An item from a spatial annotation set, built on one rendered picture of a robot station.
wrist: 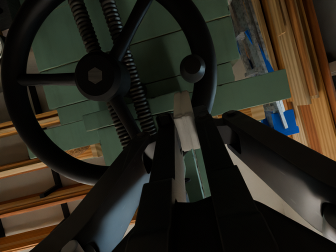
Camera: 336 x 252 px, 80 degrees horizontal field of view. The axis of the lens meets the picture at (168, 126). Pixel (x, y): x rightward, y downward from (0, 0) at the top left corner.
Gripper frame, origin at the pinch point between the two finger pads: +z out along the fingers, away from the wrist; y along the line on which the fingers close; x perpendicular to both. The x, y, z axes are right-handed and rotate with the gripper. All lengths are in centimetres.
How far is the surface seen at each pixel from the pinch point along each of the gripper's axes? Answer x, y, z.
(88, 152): -18, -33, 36
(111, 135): -5.8, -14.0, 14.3
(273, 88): -7.8, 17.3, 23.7
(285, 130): -59, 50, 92
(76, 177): -6.4, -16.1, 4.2
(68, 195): -130, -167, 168
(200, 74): 2.9, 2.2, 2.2
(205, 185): -48, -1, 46
